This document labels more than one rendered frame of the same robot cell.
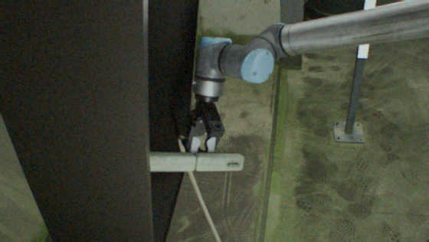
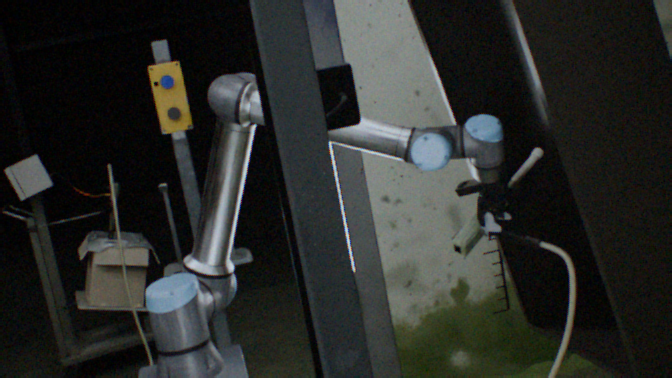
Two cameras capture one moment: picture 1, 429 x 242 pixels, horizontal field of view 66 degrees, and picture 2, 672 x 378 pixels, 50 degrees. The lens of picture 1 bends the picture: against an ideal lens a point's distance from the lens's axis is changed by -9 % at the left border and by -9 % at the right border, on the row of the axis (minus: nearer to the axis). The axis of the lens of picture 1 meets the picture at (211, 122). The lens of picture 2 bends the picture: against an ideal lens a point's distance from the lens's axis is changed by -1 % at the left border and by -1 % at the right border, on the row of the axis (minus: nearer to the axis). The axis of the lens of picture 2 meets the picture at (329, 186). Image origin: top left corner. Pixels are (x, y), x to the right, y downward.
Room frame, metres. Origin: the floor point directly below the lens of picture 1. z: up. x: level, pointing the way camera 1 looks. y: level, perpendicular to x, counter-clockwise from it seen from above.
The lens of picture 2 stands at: (2.41, -1.24, 1.37)
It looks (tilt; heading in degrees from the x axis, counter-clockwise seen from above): 8 degrees down; 154
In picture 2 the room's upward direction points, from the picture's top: 11 degrees counter-clockwise
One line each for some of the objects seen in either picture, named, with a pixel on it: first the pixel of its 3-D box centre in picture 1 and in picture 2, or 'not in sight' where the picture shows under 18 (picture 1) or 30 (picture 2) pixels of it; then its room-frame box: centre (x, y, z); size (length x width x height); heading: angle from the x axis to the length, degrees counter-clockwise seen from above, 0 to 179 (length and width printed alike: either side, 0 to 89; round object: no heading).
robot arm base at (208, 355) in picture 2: not in sight; (187, 357); (0.42, -0.80, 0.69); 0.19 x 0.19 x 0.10
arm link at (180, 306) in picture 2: not in sight; (177, 310); (0.42, -0.79, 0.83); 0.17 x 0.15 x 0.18; 137
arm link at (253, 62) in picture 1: (248, 61); (441, 143); (0.84, -0.12, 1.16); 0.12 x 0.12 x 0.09; 47
